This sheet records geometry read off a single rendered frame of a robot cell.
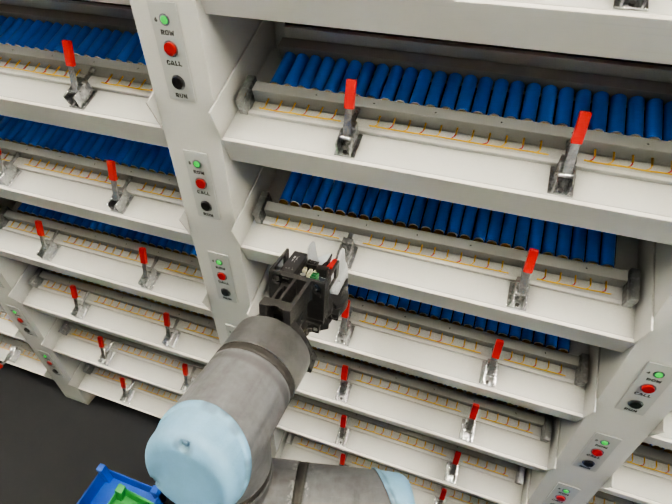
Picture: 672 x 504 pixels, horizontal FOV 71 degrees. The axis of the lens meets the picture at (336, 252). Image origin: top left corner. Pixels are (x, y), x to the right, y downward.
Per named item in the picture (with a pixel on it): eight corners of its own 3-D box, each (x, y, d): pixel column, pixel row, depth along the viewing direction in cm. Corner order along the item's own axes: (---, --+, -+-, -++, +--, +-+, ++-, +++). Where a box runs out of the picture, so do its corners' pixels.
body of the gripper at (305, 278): (343, 258, 58) (307, 318, 48) (339, 311, 63) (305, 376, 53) (286, 244, 60) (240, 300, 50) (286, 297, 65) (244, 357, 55)
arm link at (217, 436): (145, 500, 42) (123, 429, 37) (218, 396, 52) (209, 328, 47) (239, 538, 40) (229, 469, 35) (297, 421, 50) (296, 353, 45)
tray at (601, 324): (622, 352, 68) (653, 331, 60) (247, 259, 83) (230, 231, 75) (629, 236, 77) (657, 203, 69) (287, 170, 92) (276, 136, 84)
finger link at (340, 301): (358, 281, 64) (333, 320, 57) (357, 290, 65) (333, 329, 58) (326, 272, 66) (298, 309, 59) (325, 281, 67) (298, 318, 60)
